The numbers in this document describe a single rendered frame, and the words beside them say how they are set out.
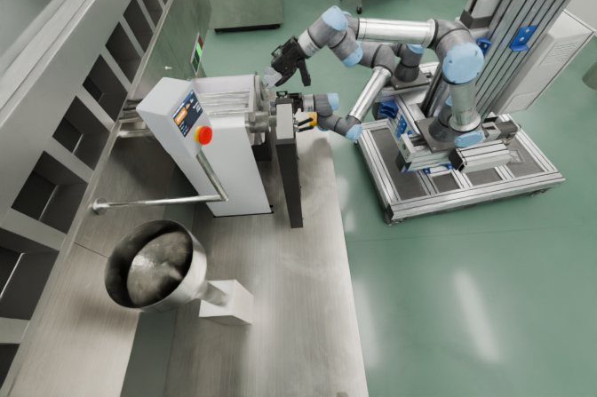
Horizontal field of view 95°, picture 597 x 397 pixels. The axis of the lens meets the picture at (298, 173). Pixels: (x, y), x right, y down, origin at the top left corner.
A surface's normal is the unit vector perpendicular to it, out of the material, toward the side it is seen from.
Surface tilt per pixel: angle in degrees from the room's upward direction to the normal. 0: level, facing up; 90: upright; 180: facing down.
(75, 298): 90
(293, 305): 0
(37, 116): 90
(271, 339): 0
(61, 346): 90
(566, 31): 0
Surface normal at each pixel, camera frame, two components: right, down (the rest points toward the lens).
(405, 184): -0.05, -0.55
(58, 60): 1.00, -0.07
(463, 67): -0.07, 0.77
